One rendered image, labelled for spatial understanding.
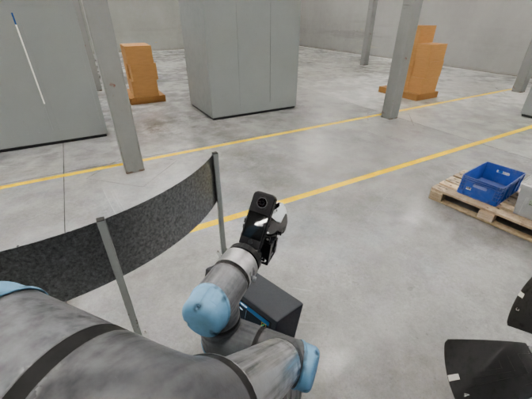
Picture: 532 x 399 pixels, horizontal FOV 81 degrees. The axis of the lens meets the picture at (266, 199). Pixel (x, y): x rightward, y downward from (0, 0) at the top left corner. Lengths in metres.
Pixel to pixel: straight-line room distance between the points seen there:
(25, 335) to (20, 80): 5.79
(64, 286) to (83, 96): 4.40
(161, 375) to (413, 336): 2.31
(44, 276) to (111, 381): 1.70
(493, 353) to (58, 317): 1.07
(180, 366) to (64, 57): 5.77
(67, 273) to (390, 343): 1.96
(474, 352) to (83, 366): 1.07
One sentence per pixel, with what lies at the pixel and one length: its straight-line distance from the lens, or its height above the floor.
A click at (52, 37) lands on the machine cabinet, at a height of 1.54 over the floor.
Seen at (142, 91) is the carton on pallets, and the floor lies 0.28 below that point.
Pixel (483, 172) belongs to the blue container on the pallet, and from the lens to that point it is 4.53.
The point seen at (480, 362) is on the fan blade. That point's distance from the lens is 1.16.
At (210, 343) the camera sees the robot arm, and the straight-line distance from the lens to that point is 0.61.
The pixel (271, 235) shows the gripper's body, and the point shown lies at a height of 1.46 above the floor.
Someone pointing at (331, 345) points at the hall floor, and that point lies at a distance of 2.28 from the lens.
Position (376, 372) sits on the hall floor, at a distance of 2.24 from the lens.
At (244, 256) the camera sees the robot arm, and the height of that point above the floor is 1.47.
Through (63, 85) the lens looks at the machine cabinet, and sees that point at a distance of 5.98.
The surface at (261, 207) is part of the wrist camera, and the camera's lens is 0.62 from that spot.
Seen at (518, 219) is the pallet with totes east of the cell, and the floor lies 0.15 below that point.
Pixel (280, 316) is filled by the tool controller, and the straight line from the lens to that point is 0.77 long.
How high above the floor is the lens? 1.86
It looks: 31 degrees down
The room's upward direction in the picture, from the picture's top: straight up
